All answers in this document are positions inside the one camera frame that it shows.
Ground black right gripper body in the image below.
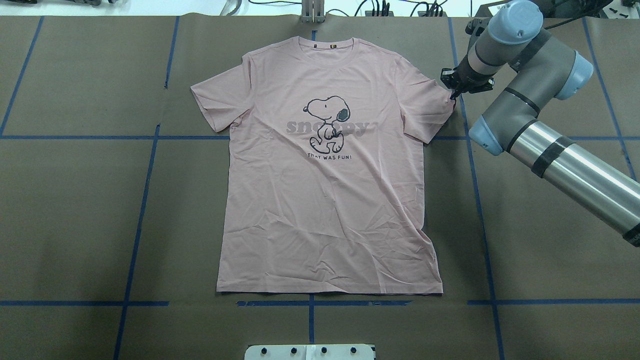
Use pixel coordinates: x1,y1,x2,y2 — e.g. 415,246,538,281
440,68,495,95

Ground pink Snoopy t-shirt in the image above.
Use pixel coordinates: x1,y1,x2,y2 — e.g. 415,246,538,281
190,36,455,295

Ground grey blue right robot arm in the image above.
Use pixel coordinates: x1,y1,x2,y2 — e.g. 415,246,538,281
440,0,640,248

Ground black power box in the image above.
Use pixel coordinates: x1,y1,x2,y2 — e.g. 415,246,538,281
475,1,556,19

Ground aluminium frame post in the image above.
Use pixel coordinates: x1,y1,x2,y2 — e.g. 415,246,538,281
300,0,326,24

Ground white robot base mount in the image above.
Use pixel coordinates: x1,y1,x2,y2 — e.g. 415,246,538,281
244,343,377,360

